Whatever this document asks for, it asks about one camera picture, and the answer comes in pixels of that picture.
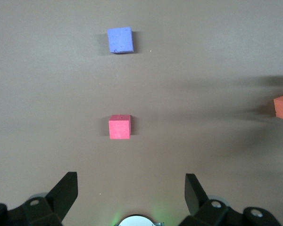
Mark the purple foam block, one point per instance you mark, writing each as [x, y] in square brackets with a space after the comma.
[120, 40]

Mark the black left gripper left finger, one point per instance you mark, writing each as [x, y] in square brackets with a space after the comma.
[61, 197]

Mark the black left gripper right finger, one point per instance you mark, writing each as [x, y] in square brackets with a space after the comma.
[198, 197]

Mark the red foam block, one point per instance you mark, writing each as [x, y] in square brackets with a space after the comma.
[119, 128]

